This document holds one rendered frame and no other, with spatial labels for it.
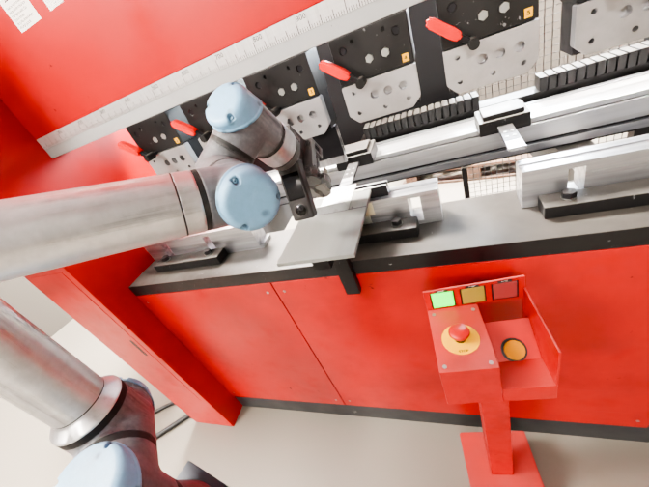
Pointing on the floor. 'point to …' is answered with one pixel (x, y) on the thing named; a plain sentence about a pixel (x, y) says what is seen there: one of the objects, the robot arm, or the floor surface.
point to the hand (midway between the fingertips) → (325, 195)
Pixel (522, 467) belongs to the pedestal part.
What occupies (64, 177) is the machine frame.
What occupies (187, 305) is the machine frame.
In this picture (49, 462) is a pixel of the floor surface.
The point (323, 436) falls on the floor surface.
